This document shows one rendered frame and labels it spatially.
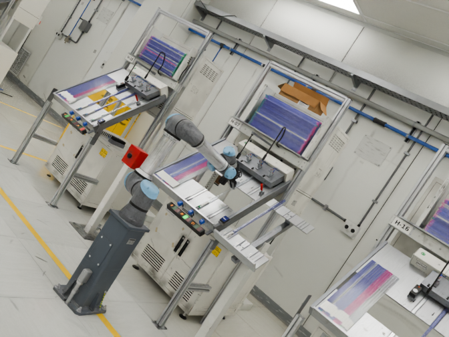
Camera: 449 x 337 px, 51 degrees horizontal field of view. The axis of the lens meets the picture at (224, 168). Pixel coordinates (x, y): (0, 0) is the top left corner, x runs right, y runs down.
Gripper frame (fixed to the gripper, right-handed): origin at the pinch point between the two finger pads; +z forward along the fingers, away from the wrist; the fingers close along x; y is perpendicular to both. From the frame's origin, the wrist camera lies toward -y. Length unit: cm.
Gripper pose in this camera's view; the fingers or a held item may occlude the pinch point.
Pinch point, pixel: (232, 188)
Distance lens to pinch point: 319.8
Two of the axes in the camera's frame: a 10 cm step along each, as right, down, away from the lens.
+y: 7.3, -5.5, 4.1
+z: 1.1, 6.9, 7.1
